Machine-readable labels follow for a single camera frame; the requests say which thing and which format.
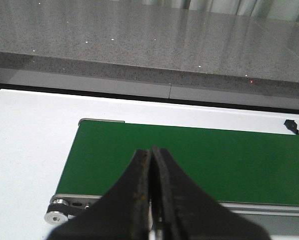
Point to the worn black left gripper right finger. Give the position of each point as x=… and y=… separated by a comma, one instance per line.
x=183, y=211

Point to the worn black left gripper left finger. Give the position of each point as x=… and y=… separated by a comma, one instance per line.
x=120, y=214

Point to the green conveyor belt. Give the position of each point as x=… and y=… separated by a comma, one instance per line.
x=230, y=165

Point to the grey stone slab left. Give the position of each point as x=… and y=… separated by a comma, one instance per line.
x=136, y=42

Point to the grey curtain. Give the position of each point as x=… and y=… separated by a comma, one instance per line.
x=285, y=10

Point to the aluminium conveyor frame rail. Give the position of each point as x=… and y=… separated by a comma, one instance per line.
x=261, y=209

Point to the conveyor start roller bracket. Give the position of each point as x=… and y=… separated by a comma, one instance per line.
x=65, y=206

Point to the black sensor with cable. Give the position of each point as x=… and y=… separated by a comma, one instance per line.
x=292, y=126

